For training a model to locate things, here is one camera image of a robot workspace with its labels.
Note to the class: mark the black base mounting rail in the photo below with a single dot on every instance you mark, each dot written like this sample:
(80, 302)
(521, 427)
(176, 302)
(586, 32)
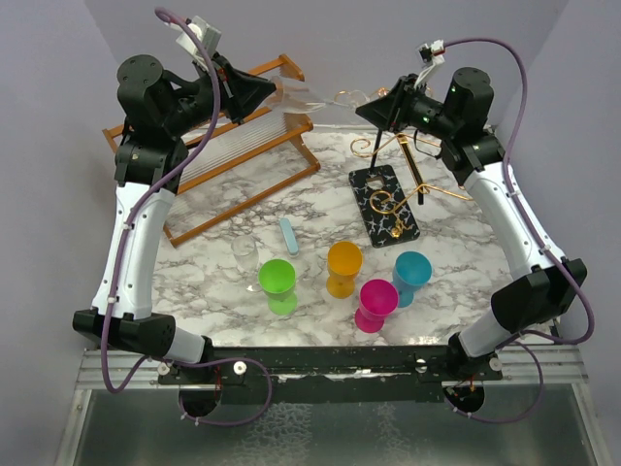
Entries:
(315, 375)

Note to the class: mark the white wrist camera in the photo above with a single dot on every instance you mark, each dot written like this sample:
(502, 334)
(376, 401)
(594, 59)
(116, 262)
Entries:
(431, 55)
(207, 34)

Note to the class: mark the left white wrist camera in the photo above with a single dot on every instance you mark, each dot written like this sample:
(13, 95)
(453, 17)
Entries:
(207, 34)

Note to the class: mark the blue plastic goblet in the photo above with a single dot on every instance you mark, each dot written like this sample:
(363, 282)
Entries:
(412, 270)

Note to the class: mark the green plastic goblet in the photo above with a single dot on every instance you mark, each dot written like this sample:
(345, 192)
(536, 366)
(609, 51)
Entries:
(277, 277)

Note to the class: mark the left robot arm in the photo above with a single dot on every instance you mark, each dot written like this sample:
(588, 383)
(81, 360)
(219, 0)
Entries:
(160, 108)

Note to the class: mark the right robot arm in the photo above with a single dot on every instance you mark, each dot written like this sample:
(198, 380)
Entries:
(544, 278)

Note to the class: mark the orange plastic goblet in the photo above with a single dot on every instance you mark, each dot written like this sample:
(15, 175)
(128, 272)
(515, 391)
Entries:
(344, 261)

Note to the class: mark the gold wire glass rack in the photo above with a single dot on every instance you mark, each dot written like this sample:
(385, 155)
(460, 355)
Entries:
(382, 202)

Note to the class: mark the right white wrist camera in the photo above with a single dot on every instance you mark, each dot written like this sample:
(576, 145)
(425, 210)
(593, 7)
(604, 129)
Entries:
(431, 55)

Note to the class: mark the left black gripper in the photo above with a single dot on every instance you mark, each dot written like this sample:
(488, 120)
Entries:
(240, 92)

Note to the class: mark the light blue nail file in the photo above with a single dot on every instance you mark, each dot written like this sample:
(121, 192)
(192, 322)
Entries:
(289, 237)

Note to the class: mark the pink plastic goblet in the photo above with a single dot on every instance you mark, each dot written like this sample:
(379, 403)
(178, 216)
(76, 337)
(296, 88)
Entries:
(378, 299)

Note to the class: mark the wooden shelf rack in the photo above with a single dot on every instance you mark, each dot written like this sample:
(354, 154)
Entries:
(241, 165)

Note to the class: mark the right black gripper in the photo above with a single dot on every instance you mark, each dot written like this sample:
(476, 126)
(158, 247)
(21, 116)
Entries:
(390, 112)

